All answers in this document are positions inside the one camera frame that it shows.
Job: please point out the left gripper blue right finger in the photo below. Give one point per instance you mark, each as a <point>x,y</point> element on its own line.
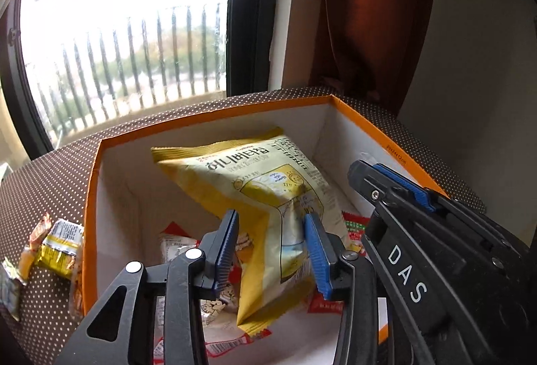
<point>344,275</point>

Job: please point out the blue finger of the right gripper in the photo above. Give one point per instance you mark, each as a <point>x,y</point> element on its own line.
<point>421,195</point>
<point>379,191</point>

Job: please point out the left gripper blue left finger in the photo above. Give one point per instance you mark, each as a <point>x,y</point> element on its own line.
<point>119,328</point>

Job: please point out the large yellow chip bag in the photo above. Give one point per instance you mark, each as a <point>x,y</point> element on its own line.
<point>272,185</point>

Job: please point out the yellow green noodle packet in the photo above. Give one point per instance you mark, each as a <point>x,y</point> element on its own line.
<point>60,248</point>

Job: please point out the small orange sausage snack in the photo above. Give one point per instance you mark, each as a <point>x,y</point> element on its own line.
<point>26,262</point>

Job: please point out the small red yellow candy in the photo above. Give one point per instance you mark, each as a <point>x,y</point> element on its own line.
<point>39,232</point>

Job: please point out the red white snack packet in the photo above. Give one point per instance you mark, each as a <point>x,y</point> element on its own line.
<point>173,241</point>

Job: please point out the orange clear snack pouch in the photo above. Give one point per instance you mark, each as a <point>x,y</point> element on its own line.
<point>76,295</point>

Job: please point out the orange cardboard box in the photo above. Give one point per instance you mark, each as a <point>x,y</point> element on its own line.
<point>130,201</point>

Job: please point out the dark red curtain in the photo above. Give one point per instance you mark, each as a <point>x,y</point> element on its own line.
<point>369,49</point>

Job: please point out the black balcony railing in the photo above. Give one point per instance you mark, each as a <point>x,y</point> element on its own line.
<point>145,66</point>

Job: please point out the black window frame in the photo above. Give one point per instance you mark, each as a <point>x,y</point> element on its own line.
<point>247,8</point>

